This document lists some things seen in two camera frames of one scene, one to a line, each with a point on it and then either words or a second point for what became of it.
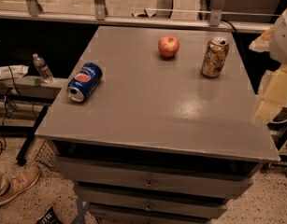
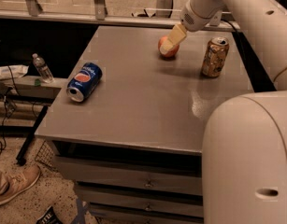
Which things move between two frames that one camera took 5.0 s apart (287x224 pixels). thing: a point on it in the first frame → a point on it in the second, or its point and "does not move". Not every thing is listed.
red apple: (168, 46) does not move
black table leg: (34, 130) does not move
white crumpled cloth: (16, 71) does not move
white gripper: (283, 39) → (195, 19)
